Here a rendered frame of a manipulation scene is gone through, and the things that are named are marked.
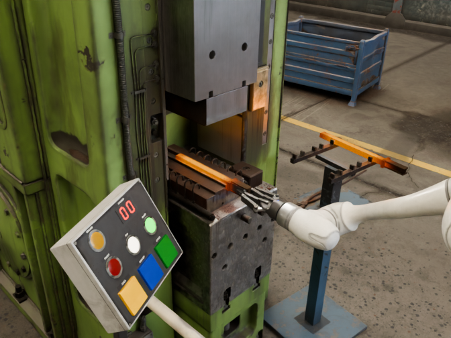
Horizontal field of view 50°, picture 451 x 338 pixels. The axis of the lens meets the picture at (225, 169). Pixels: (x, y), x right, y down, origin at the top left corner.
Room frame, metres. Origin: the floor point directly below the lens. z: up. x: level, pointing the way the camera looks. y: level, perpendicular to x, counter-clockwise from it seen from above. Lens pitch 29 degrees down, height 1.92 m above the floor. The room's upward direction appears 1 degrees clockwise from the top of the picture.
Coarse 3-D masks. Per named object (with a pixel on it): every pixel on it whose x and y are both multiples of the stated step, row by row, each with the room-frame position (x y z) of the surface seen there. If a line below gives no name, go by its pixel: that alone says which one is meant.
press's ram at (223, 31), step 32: (192, 0) 1.45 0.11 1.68; (224, 0) 1.54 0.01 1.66; (256, 0) 1.64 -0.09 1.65; (192, 32) 1.45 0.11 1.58; (224, 32) 1.54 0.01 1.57; (256, 32) 1.65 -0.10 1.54; (192, 64) 1.45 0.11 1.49; (224, 64) 1.54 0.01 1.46; (256, 64) 1.65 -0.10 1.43; (192, 96) 1.45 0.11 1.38
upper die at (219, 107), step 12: (168, 96) 1.62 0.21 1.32; (216, 96) 1.51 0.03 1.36; (228, 96) 1.55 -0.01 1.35; (240, 96) 1.60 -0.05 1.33; (168, 108) 1.62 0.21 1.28; (180, 108) 1.57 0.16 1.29; (192, 108) 1.53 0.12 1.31; (204, 108) 1.49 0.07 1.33; (216, 108) 1.51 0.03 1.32; (228, 108) 1.56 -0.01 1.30; (240, 108) 1.60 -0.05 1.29; (204, 120) 1.49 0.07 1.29; (216, 120) 1.51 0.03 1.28
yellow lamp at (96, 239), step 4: (96, 232) 1.00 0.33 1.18; (92, 236) 0.98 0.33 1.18; (96, 236) 0.99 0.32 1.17; (100, 236) 1.00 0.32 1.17; (92, 240) 0.97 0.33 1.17; (96, 240) 0.98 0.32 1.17; (100, 240) 0.99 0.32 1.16; (92, 244) 0.96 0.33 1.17; (96, 244) 0.97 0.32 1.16; (100, 244) 0.98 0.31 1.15; (96, 248) 0.97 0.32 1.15; (100, 248) 0.97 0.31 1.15
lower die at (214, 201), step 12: (168, 156) 1.78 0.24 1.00; (192, 156) 1.80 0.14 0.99; (180, 168) 1.69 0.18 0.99; (192, 168) 1.68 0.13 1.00; (216, 168) 1.69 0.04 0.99; (180, 180) 1.61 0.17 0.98; (192, 180) 1.60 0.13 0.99; (204, 180) 1.60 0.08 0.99; (216, 180) 1.58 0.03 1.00; (240, 180) 1.61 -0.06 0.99; (180, 192) 1.58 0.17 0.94; (204, 192) 1.53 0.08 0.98; (216, 192) 1.52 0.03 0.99; (228, 192) 1.56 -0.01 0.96; (204, 204) 1.49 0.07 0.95; (216, 204) 1.52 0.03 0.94
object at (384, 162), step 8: (320, 136) 2.05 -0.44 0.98; (328, 136) 2.01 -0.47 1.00; (336, 144) 1.97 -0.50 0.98; (344, 144) 1.94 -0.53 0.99; (352, 144) 1.93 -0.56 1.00; (360, 152) 1.87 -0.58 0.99; (368, 152) 1.86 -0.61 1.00; (376, 160) 1.81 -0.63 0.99; (384, 160) 1.77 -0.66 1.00; (392, 160) 1.78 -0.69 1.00; (392, 168) 1.75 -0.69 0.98; (400, 168) 1.72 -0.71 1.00
